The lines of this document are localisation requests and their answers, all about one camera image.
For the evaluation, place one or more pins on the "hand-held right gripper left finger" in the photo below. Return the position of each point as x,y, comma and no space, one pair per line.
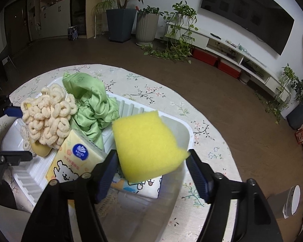
106,176

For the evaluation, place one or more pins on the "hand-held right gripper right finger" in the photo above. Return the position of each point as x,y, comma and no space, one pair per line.
198,179

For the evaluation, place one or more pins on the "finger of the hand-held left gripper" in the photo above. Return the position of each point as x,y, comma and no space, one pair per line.
15,156
11,111

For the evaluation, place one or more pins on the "yellow egg-shaped makeup sponge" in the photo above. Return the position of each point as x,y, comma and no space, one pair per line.
40,149

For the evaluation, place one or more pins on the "yellow tissue pack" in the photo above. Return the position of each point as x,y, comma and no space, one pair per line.
70,161

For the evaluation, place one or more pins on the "cream chenille loop scrubber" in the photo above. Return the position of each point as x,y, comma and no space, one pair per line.
50,116

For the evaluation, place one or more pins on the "green cloth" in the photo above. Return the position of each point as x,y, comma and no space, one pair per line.
91,111

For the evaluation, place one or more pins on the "white plastic tray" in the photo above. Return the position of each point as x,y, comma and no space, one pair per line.
131,111

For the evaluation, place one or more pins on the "dark wooden door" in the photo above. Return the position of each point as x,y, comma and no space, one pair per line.
16,22

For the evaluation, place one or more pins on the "grey trash can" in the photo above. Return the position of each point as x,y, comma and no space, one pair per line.
287,201

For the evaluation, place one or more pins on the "floral tablecloth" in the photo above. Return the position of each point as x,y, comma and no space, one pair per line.
154,90

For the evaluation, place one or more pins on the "small blue bag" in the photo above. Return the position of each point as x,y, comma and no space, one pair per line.
72,32

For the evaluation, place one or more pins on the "red gift box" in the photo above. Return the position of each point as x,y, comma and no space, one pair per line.
301,135

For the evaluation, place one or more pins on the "small flower pot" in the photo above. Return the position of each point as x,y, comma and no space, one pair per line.
245,77

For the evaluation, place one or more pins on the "red storage box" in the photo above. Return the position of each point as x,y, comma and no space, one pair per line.
228,69
204,55

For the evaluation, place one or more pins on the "large-leaf plant in dark pot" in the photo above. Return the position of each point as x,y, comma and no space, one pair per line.
301,113

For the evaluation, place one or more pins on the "small-leaf trailing plant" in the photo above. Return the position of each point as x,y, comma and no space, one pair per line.
285,90

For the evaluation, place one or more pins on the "white television cabinet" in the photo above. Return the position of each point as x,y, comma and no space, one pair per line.
242,53

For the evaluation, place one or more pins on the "small teal object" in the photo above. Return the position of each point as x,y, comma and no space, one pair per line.
242,48

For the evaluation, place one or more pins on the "thin spider plant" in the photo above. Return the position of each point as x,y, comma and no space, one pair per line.
102,7

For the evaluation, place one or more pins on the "tall plant in dark pot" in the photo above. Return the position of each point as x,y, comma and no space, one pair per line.
121,22

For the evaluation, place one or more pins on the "black remote control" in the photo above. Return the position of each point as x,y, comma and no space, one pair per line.
215,35

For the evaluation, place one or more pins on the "trailing pothos plant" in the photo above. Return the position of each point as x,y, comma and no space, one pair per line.
179,30

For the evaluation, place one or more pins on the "plant in white ribbed pot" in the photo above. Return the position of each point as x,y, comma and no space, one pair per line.
146,27

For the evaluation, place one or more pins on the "white wall cabinet unit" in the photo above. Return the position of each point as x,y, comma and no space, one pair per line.
55,7

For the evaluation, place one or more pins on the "black wall television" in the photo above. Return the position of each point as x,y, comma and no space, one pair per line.
247,12

